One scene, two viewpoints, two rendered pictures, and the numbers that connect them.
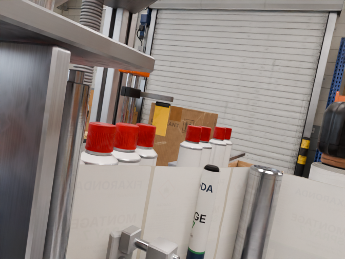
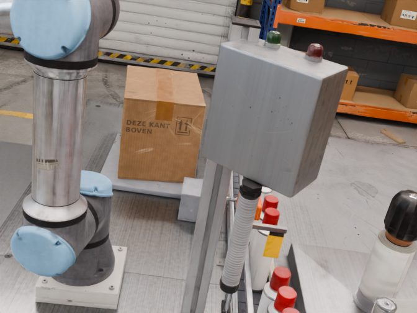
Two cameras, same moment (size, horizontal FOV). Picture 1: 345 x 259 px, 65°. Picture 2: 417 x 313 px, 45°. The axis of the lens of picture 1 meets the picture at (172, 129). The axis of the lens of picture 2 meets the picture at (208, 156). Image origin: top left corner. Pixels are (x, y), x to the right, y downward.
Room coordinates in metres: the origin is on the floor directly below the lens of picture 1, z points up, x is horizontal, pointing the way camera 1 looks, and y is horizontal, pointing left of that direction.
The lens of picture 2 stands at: (-0.12, 0.56, 1.66)
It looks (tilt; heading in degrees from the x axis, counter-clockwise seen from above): 27 degrees down; 330
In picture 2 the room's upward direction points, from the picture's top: 10 degrees clockwise
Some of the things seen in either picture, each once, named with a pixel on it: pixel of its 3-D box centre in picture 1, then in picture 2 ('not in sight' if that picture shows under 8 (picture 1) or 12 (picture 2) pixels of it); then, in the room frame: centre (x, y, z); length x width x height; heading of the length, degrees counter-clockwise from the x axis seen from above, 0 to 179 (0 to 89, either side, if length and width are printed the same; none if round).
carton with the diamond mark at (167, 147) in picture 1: (182, 136); (159, 122); (1.28, -0.05, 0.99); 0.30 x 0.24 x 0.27; 161
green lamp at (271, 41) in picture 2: not in sight; (273, 38); (0.51, 0.11, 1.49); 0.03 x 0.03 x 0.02
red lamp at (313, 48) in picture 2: not in sight; (314, 51); (0.45, 0.08, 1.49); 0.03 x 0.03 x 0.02
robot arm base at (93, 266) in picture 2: not in sight; (82, 247); (0.79, 0.31, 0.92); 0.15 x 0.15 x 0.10
